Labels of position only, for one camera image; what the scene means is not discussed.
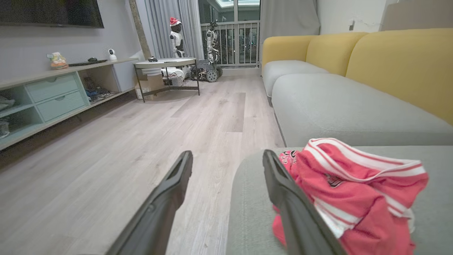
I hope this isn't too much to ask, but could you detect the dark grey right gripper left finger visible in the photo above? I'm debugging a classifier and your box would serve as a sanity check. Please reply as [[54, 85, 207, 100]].
[[106, 151, 194, 255]]

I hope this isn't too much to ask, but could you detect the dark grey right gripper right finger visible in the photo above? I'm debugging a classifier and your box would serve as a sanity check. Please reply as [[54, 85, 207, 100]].
[[262, 149, 348, 255]]

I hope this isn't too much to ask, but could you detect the red jersey with white stripes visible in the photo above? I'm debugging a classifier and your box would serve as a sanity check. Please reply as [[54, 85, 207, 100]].
[[272, 137, 429, 255]]

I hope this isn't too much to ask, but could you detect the grey-green upholstered seat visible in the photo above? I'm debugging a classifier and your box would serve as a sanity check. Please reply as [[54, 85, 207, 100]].
[[226, 145, 453, 255]]

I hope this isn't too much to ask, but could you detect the grey sofa with yellow backrests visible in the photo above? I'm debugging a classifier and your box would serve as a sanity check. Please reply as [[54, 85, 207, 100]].
[[261, 28, 453, 147]]

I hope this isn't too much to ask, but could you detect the brown cardboard box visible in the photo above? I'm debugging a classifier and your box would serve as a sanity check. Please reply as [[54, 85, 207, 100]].
[[135, 74, 165, 101]]

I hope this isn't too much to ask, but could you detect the round white coffee table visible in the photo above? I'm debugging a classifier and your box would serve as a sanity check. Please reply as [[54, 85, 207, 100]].
[[133, 57, 201, 103]]

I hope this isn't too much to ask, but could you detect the pale green media cabinet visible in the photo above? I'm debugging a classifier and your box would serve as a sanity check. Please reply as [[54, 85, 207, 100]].
[[0, 58, 140, 151]]

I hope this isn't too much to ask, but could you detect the black keyboard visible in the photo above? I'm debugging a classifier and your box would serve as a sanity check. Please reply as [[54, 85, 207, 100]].
[[69, 59, 108, 67]]

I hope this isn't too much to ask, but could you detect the white robot on wheeled base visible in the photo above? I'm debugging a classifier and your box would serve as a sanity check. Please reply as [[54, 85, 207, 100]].
[[192, 21, 224, 83]]

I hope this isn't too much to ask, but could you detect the white humanoid with santa hat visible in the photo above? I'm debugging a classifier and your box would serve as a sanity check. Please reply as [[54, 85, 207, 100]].
[[169, 17, 187, 59]]

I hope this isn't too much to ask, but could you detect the small colourful toy figure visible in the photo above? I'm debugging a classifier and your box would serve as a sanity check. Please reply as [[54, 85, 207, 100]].
[[47, 52, 69, 70]]

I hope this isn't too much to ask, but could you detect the white balcony railing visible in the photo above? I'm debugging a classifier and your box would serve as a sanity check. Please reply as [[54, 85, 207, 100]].
[[200, 20, 261, 68]]

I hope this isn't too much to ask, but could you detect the grey pleated curtain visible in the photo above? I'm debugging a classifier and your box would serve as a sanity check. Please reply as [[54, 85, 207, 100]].
[[144, 0, 205, 61]]

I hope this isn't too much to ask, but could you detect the grey plain curtain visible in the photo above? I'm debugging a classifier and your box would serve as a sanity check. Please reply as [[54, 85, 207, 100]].
[[259, 0, 321, 68]]

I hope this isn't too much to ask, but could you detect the black flat television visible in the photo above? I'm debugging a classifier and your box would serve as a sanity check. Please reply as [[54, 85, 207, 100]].
[[0, 0, 104, 29]]

